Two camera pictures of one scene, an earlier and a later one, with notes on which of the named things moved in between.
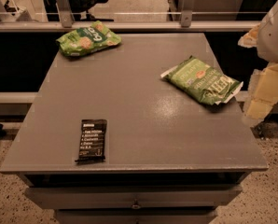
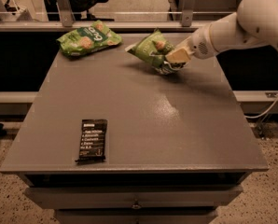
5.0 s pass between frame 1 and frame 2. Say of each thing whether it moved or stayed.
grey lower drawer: stayed
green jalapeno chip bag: moved
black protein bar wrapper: stayed
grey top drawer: stayed
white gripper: moved
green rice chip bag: stayed
